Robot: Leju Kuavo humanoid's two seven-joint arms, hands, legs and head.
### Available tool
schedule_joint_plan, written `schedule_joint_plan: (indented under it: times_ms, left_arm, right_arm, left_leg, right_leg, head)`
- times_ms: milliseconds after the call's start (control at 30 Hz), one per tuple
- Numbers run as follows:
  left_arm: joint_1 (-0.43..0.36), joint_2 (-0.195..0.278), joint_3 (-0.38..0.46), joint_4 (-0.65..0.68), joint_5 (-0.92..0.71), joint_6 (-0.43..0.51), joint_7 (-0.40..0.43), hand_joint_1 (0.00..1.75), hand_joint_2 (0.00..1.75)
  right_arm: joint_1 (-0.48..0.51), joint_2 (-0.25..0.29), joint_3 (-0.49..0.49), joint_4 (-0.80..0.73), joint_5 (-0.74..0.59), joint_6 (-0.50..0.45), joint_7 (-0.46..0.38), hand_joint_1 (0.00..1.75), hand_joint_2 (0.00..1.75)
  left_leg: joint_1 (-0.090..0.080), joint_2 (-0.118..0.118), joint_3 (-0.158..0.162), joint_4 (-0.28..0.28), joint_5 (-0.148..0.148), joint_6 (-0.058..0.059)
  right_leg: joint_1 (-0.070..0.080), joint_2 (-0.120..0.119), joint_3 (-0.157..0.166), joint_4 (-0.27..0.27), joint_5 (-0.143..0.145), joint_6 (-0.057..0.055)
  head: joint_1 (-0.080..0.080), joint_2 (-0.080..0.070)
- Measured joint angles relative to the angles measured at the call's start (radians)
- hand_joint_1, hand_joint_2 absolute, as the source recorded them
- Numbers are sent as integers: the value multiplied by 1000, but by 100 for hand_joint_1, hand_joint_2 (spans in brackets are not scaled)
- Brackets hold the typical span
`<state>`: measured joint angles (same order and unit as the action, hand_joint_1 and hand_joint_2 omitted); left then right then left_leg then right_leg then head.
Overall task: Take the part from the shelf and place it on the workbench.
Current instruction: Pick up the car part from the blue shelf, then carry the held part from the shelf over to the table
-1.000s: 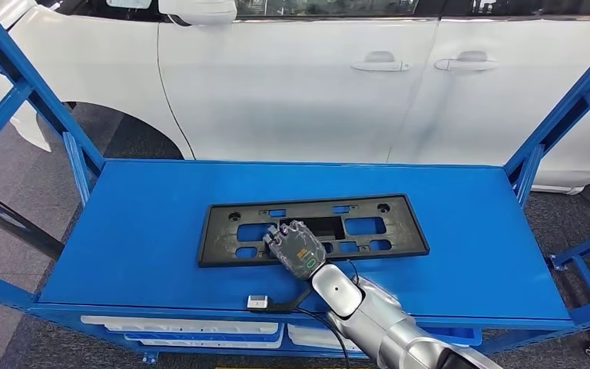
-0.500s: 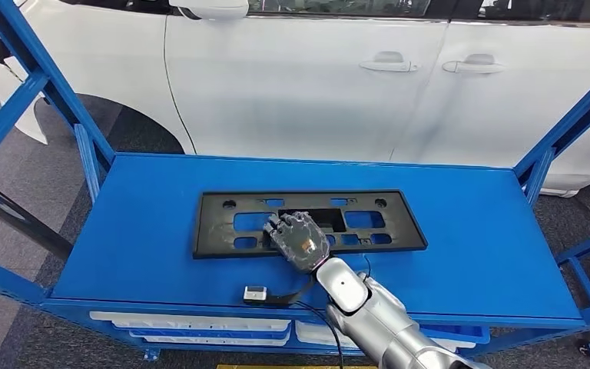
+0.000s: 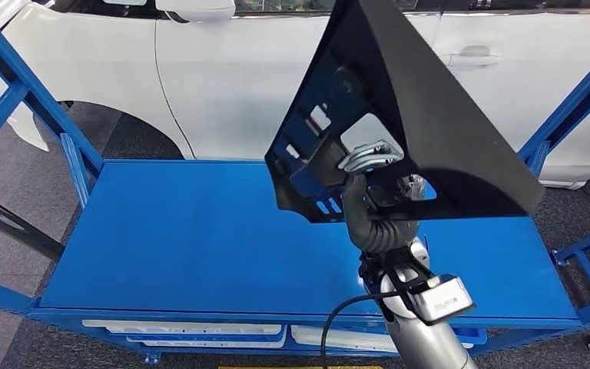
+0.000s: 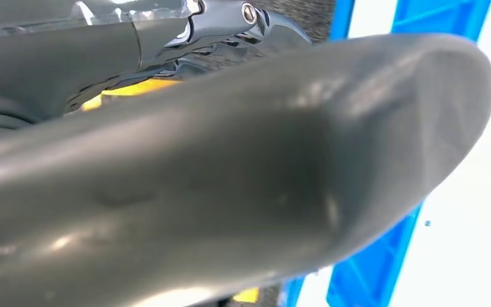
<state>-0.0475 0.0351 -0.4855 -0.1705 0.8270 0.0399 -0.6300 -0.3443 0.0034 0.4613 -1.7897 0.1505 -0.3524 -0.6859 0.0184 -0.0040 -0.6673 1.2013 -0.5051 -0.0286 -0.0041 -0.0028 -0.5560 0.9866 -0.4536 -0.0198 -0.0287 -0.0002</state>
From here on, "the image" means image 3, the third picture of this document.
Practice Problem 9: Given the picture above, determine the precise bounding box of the white car door handle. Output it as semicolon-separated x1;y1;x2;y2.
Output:
439;45;502;67

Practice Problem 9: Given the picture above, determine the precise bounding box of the black camera cable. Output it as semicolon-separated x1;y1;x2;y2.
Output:
320;291;403;369

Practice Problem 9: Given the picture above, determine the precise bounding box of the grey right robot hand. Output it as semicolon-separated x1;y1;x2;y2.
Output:
338;140;427;231

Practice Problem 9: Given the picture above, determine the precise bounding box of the dark pole chrome base stand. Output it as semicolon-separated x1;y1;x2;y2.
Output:
0;185;66;263

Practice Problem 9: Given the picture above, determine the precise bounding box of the white car side mirror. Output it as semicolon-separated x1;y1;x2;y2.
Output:
154;0;237;23

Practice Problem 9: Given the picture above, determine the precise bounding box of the white car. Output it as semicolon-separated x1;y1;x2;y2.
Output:
0;0;590;191

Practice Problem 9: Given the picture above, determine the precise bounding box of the black plastic plate bracket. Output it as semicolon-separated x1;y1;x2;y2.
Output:
264;0;545;225

